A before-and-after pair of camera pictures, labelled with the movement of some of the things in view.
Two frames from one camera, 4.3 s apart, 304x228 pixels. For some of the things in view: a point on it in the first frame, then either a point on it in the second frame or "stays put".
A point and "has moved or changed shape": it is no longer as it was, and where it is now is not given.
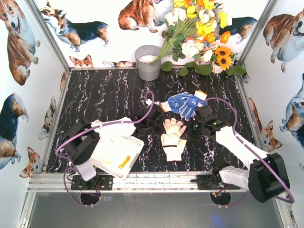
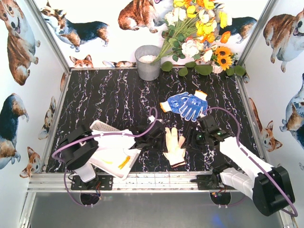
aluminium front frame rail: [137, 181] stays put
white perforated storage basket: [117, 155] stays put
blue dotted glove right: [188, 108] stays put
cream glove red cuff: [173, 144] has moved or changed shape
